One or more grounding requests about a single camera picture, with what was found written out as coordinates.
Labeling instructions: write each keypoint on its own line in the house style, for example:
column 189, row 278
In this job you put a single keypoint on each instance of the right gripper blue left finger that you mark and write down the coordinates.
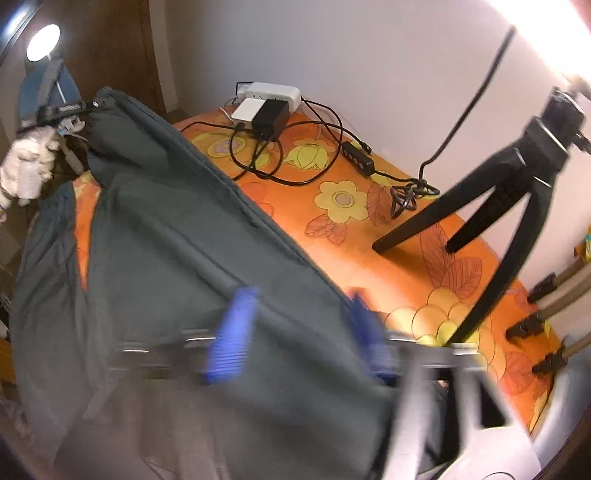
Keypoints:
column 228, row 351

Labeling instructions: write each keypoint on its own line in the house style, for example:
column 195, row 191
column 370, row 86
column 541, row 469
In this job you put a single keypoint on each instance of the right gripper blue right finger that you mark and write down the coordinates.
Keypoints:
column 371, row 338

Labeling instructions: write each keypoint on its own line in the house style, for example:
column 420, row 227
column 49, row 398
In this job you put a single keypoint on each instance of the dark green pants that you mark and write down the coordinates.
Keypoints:
column 109, row 346

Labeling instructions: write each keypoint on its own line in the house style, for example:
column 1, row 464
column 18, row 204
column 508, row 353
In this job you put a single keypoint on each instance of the left hand white glove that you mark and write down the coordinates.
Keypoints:
column 27, row 166

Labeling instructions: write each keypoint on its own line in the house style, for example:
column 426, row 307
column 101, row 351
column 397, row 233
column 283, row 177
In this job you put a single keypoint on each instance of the blue plastic chair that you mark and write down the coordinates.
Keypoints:
column 48, row 83

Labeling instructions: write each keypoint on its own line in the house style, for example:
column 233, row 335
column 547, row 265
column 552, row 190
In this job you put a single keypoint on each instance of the white clip-on desk lamp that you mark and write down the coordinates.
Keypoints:
column 43, row 42

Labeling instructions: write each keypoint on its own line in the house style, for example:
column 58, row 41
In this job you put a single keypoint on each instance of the wooden door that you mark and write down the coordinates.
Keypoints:
column 103, row 43

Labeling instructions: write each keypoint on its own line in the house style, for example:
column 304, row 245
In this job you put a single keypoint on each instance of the orange floral bed cover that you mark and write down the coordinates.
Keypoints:
column 335, row 214

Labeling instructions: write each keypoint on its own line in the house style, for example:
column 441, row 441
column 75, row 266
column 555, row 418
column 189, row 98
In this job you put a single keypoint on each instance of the white power adapter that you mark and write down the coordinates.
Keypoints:
column 246, row 111

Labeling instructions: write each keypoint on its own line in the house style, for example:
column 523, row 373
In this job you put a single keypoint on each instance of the white power strip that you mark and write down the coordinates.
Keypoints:
column 270, row 91

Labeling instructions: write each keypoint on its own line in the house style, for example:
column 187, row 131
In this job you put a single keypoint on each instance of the black power adapter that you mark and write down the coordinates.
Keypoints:
column 271, row 119

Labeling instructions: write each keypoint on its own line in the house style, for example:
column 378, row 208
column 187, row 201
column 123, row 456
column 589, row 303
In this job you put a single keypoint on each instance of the small black tripod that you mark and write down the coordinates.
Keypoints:
column 527, row 167

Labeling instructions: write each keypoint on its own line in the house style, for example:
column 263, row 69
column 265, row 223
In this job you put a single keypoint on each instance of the bright ring light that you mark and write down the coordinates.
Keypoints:
column 554, row 30

